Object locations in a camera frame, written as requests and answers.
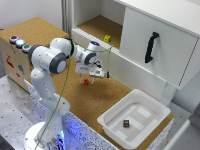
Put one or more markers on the yellow block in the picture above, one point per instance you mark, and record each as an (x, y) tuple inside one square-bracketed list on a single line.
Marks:
[(106, 38)]

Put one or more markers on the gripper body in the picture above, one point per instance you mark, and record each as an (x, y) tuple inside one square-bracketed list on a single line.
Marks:
[(87, 69)]

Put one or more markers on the white sliding door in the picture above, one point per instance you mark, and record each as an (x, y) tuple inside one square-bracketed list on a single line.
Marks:
[(160, 46)]

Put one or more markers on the purple block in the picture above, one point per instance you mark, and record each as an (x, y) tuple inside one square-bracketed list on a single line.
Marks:
[(126, 123)]

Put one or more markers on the white plastic box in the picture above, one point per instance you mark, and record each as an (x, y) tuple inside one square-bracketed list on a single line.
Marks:
[(133, 118)]

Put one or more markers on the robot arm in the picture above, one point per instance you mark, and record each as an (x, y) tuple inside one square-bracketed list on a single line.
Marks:
[(45, 60)]

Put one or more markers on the white cabinet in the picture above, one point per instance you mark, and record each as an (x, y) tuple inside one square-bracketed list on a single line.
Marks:
[(140, 40)]

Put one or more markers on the wooden drawer box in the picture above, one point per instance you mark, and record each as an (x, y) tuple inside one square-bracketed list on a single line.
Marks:
[(23, 46)]

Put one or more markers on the red button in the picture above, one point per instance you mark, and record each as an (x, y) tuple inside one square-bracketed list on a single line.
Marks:
[(14, 39)]

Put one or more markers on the blue button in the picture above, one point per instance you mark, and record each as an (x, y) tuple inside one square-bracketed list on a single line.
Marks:
[(20, 43)]

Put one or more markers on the pink block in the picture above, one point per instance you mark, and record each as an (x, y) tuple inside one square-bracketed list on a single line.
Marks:
[(86, 82)]

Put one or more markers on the green button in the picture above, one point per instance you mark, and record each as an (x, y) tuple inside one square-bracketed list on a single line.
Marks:
[(26, 47)]

